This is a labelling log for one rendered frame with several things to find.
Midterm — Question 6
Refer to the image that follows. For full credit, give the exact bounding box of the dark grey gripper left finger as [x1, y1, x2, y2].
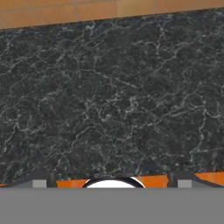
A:
[2, 171, 58, 189]

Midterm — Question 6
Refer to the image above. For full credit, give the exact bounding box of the white round object black rim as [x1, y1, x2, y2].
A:
[81, 176, 146, 189]

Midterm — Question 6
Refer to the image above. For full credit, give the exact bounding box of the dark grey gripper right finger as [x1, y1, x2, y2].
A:
[166, 171, 224, 189]

